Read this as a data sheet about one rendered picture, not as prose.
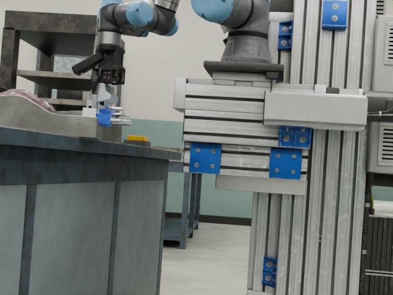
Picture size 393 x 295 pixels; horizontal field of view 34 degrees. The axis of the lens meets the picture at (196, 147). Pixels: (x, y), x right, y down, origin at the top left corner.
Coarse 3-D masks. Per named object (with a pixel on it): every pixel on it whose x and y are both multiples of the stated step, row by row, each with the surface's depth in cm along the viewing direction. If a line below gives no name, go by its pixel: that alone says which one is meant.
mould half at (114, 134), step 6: (60, 114) 204; (66, 114) 203; (72, 114) 203; (78, 114) 202; (102, 126) 207; (114, 126) 218; (120, 126) 225; (102, 132) 208; (108, 132) 213; (114, 132) 219; (120, 132) 225; (102, 138) 208; (108, 138) 213; (114, 138) 219; (120, 138) 226
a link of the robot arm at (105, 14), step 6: (102, 0) 206; (108, 0) 205; (114, 0) 205; (120, 0) 207; (102, 6) 206; (108, 6) 205; (114, 6) 203; (102, 12) 206; (108, 12) 204; (102, 18) 206; (108, 18) 204; (102, 24) 205; (108, 24) 205; (114, 24) 204; (102, 30) 205; (108, 30) 205; (114, 30) 205; (120, 30) 207
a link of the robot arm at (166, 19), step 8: (160, 0) 207; (168, 0) 207; (176, 0) 208; (160, 8) 207; (168, 8) 207; (176, 8) 209; (160, 16) 207; (168, 16) 208; (160, 24) 207; (168, 24) 210; (176, 24) 212; (152, 32) 210; (160, 32) 210; (168, 32) 211
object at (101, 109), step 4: (92, 104) 206; (100, 108) 207; (104, 108) 210; (100, 112) 206; (104, 112) 205; (108, 112) 205; (112, 112) 206; (116, 112) 207; (112, 116) 207; (128, 116) 206
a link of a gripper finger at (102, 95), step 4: (100, 84) 205; (104, 84) 205; (100, 88) 205; (104, 88) 205; (100, 92) 205; (104, 92) 204; (108, 92) 204; (92, 96) 204; (96, 96) 204; (100, 96) 204; (104, 96) 204; (108, 96) 204; (92, 100) 204; (96, 100) 204; (100, 100) 204; (104, 100) 204; (96, 104) 204; (96, 108) 205
